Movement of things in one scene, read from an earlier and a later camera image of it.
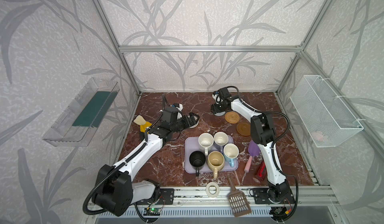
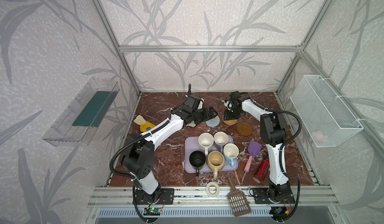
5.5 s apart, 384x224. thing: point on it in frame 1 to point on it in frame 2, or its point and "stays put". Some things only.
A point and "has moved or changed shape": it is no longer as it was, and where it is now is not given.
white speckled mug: (206, 140) stays put
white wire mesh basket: (326, 121) stays put
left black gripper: (186, 121) to (202, 113)
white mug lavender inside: (221, 139) stays put
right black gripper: (216, 108) to (232, 110)
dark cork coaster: (243, 129) stays put
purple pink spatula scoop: (254, 150) stays put
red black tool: (261, 174) stays put
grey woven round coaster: (220, 114) has moved or changed shape
